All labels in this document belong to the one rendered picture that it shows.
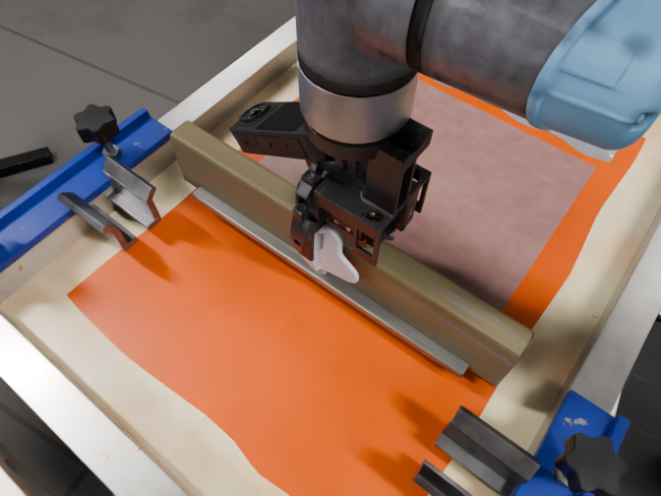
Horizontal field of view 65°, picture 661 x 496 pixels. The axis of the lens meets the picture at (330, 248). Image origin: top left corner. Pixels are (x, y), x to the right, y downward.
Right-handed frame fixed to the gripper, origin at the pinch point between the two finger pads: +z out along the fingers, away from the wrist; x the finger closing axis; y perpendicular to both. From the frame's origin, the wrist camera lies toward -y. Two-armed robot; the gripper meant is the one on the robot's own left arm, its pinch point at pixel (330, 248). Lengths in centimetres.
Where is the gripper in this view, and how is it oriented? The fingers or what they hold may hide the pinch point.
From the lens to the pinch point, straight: 52.5
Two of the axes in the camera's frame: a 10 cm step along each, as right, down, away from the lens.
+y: 7.9, 5.2, -3.2
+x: 6.1, -6.7, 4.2
